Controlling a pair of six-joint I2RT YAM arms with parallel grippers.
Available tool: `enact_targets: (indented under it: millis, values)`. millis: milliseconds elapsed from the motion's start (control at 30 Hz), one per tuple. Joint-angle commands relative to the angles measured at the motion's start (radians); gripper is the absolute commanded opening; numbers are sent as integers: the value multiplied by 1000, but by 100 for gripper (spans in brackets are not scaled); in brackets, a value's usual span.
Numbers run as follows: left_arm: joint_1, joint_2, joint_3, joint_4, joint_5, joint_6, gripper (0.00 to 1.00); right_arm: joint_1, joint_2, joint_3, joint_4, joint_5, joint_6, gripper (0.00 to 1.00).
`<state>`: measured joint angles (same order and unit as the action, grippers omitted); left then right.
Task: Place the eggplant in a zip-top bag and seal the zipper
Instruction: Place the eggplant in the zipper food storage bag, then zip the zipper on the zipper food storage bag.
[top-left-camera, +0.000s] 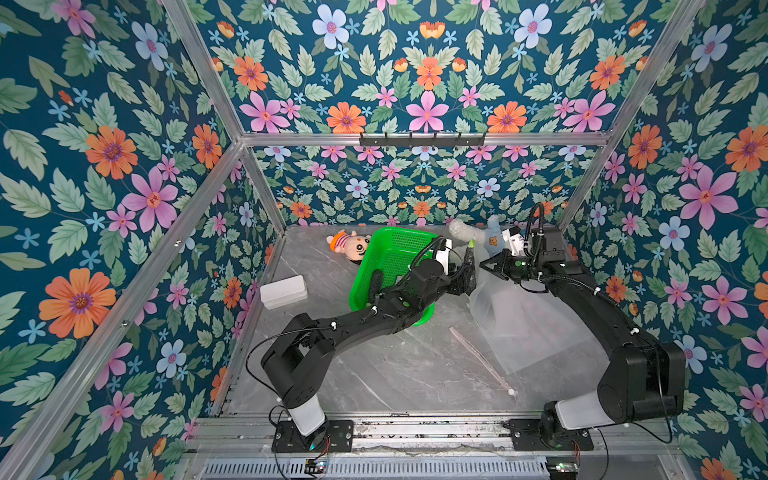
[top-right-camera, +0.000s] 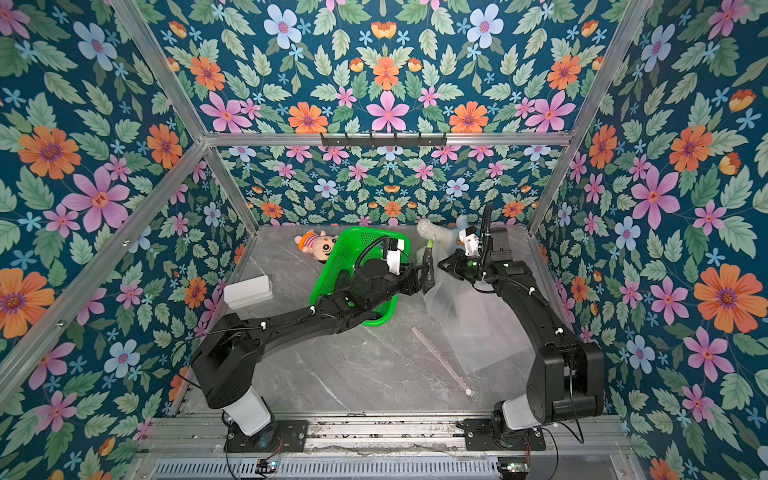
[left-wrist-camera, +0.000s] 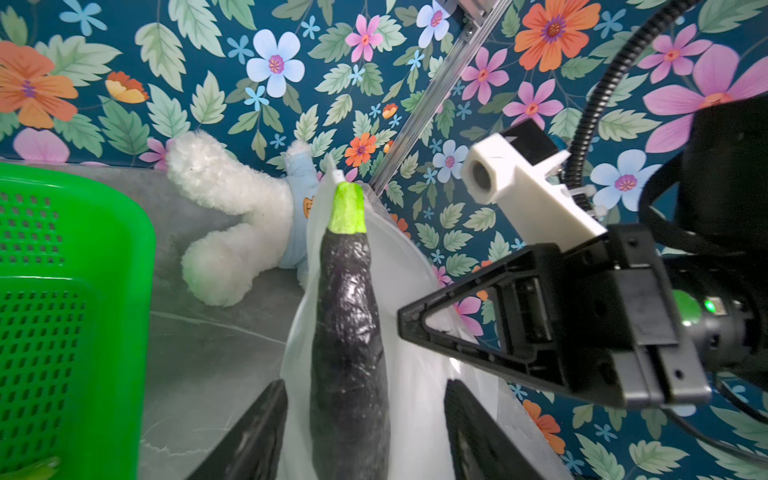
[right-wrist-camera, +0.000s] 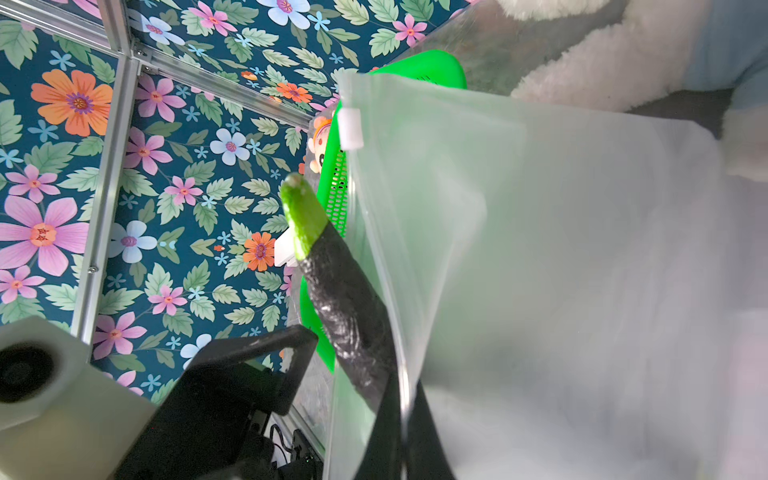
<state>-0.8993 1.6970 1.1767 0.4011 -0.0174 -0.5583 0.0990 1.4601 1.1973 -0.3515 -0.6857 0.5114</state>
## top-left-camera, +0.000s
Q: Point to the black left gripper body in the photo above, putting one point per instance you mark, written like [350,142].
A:
[438,287]

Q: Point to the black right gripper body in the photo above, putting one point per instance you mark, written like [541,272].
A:
[495,264]

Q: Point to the green plastic basket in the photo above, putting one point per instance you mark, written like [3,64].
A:
[391,250]

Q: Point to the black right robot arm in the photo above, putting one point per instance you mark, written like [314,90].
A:
[644,379]

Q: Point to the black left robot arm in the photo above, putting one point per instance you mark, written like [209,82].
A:
[297,362]

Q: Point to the dark eggplant left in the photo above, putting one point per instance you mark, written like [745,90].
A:
[375,286]

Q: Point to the clear zip-top bag pink zipper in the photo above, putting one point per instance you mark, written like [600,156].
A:
[483,361]

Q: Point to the white teddy bear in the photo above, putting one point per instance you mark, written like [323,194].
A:
[489,237]

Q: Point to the cartoon doll head toy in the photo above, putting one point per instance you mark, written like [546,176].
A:
[352,245]

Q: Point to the white plastic box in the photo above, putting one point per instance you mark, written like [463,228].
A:
[283,292]

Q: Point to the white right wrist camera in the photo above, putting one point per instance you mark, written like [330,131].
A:
[514,241]

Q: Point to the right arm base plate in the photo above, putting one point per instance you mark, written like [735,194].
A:
[537,435]

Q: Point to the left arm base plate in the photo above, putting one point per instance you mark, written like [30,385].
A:
[334,436]

